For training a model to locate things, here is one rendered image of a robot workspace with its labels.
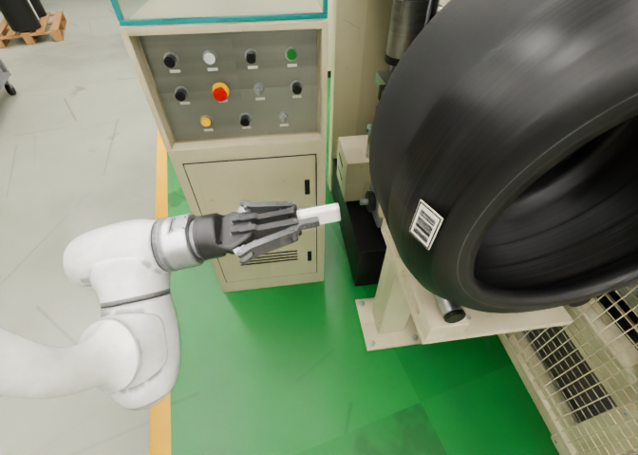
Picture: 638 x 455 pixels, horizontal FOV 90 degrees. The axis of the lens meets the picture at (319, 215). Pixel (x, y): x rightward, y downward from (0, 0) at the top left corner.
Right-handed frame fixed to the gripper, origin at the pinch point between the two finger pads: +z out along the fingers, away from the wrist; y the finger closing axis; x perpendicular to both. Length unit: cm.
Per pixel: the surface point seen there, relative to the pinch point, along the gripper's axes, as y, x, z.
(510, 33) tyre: -2.6, -24.4, 23.8
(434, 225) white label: -11.8, -6.4, 14.2
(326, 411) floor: -2, 113, -13
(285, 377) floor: 13, 111, -29
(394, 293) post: 27, 79, 24
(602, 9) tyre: -7.2, -26.8, 29.0
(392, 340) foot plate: 23, 117, 23
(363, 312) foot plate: 39, 115, 12
